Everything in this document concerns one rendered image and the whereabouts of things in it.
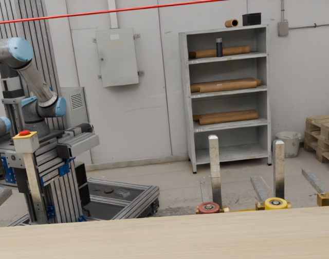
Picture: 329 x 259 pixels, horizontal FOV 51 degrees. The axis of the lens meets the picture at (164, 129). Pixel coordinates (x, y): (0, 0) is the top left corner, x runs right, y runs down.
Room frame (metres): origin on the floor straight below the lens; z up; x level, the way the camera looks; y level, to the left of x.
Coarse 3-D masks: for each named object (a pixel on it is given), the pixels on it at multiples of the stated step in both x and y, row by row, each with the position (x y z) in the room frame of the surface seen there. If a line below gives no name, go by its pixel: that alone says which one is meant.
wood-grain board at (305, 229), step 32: (64, 224) 1.15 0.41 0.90; (96, 224) 1.13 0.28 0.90; (128, 224) 1.11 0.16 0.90; (160, 224) 1.09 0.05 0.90; (192, 224) 1.07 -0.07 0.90; (224, 224) 1.05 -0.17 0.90; (256, 224) 1.03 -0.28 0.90; (288, 224) 1.01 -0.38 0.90; (320, 224) 0.99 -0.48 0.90; (0, 256) 0.99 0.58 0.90; (32, 256) 0.97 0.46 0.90; (64, 256) 0.95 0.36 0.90; (96, 256) 0.93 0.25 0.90; (128, 256) 0.92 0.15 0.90; (160, 256) 0.90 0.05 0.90; (192, 256) 0.89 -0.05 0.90; (224, 256) 0.87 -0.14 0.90; (256, 256) 0.86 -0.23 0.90; (288, 256) 0.84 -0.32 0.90; (320, 256) 0.83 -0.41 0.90
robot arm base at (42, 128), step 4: (36, 120) 1.95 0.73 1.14; (40, 120) 1.97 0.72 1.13; (44, 120) 2.00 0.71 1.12; (28, 124) 1.95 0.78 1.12; (32, 124) 1.95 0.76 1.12; (36, 124) 1.95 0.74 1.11; (40, 124) 1.96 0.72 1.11; (44, 124) 1.98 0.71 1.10; (28, 128) 1.94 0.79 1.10; (32, 128) 1.94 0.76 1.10; (36, 128) 1.95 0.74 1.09; (40, 128) 1.95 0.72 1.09; (44, 128) 1.97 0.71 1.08; (48, 128) 2.00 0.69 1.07; (40, 132) 1.94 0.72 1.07; (44, 132) 1.96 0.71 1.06; (48, 132) 1.99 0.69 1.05; (40, 136) 1.94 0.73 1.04
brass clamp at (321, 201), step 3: (318, 195) 1.25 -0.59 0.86; (327, 195) 1.24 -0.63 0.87; (318, 198) 1.25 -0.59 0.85; (321, 198) 1.22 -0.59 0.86; (324, 198) 1.22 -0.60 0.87; (327, 198) 1.22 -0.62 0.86; (318, 201) 1.25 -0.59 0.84; (321, 201) 1.22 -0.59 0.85; (324, 201) 1.22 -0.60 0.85; (327, 201) 1.22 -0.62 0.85; (318, 204) 1.25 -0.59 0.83; (321, 204) 1.22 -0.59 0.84; (324, 204) 1.22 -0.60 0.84; (327, 204) 1.22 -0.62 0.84
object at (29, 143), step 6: (30, 132) 1.34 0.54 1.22; (36, 132) 1.35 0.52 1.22; (18, 138) 1.29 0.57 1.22; (24, 138) 1.28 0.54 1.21; (30, 138) 1.28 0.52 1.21; (36, 138) 1.34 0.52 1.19; (18, 144) 1.28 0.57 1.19; (24, 144) 1.28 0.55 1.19; (30, 144) 1.28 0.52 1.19; (36, 144) 1.33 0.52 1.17; (18, 150) 1.28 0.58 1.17; (24, 150) 1.28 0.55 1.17; (30, 150) 1.28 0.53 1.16
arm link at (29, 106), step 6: (24, 102) 1.95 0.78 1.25; (30, 102) 1.95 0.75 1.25; (36, 102) 1.95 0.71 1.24; (24, 108) 1.95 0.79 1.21; (30, 108) 1.94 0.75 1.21; (36, 108) 1.93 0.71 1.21; (24, 114) 1.96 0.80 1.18; (30, 114) 1.94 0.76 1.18; (36, 114) 1.94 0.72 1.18; (24, 120) 1.97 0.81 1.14; (30, 120) 1.95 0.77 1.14
